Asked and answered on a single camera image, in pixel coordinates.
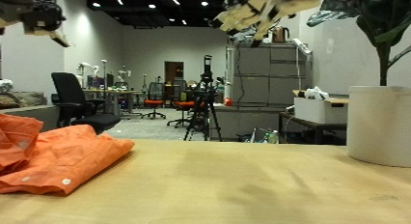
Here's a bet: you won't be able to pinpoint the white power strip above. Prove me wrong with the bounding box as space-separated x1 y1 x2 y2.
291 37 313 55

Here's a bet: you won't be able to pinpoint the brown cushion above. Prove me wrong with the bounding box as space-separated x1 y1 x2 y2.
0 91 47 111

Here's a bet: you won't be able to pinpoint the dark side table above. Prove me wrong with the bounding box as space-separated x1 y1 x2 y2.
279 111 348 145

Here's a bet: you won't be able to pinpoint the orange shirt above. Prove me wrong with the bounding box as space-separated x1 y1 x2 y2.
0 112 135 197

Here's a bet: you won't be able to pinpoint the black camera tripod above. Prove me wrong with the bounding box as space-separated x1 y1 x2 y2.
183 54 223 142

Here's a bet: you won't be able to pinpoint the green bottles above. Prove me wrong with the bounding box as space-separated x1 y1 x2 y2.
260 129 280 144

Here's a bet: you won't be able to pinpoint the black office chair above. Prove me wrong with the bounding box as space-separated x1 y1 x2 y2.
50 71 122 135

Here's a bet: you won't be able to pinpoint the white storage box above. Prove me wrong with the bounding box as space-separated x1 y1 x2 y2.
292 96 349 125

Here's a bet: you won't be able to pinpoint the orange seat office chair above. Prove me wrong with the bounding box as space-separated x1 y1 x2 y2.
139 82 167 121
166 79 196 128

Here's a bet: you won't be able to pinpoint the low grey cabinet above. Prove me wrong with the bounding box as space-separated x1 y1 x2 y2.
211 102 285 142

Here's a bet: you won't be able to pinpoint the copper kettle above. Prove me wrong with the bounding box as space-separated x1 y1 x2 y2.
271 25 291 43

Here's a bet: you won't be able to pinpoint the thin stand with white head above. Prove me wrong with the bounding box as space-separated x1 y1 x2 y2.
99 59 107 90

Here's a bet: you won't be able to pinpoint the white plastic bag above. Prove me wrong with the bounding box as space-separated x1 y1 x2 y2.
303 85 329 101

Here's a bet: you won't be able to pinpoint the grey sofa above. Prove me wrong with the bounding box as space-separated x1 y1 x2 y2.
0 104 59 132

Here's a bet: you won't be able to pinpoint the silver foil bundle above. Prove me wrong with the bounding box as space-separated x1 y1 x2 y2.
0 78 15 95

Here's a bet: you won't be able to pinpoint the wooden desk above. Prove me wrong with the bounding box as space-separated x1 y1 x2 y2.
82 89 144 117

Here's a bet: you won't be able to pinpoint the tall grey filing cabinet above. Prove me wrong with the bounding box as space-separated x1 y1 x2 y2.
224 40 313 107

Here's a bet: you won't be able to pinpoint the white cylindrical plant pot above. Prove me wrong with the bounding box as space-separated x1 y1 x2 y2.
345 85 411 169

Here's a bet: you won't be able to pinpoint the brown door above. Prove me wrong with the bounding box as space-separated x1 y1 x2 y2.
163 60 184 85

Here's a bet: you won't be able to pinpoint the green leafy plant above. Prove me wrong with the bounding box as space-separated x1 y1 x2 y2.
305 0 411 87

